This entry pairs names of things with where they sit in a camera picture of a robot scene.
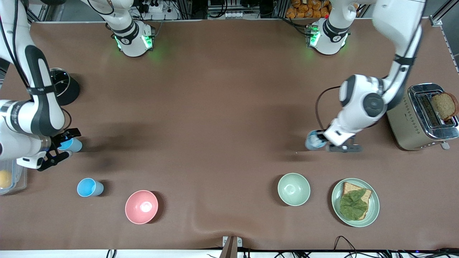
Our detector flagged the blue plastic cup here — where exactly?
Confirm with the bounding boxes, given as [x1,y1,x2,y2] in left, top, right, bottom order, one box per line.
[77,178,104,197]
[57,138,83,153]
[305,130,327,151]

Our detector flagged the clear plastic lidded container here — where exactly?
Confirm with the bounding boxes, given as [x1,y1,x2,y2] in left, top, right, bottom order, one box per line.
[0,159,28,196]

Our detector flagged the brown bread slice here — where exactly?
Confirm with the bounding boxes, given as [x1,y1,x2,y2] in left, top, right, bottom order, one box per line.
[340,182,373,220]

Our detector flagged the pale green bowl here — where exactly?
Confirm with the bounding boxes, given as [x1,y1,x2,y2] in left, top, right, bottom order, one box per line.
[277,173,311,207]

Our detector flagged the beige and chrome toaster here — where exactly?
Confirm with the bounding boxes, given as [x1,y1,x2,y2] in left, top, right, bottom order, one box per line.
[387,83,459,151]

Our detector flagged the green lettuce leaf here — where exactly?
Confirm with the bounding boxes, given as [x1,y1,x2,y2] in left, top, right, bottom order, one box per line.
[339,189,369,221]

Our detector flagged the pale green plate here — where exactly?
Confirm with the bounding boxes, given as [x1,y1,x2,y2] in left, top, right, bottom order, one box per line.
[331,178,380,228]

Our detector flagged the pink bowl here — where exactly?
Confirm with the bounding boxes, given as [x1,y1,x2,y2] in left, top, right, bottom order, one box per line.
[125,190,158,225]

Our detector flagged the dark toasted bread slice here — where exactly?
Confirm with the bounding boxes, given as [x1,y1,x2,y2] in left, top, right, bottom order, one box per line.
[431,92,459,121]

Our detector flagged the orange snack bag pile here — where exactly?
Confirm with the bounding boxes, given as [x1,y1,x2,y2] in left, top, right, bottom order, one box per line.
[286,0,332,19]

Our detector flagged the black pot with blue handle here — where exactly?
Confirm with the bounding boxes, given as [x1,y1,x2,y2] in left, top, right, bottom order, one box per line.
[49,67,80,106]

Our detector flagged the black looped floor cable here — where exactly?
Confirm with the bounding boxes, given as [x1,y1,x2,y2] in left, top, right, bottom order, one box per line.
[333,235,359,258]

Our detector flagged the metal mount bracket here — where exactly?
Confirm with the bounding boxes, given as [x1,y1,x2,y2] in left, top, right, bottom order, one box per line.
[219,236,243,258]

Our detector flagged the aluminium frame corner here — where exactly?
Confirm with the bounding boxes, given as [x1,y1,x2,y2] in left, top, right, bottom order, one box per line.
[427,0,459,28]

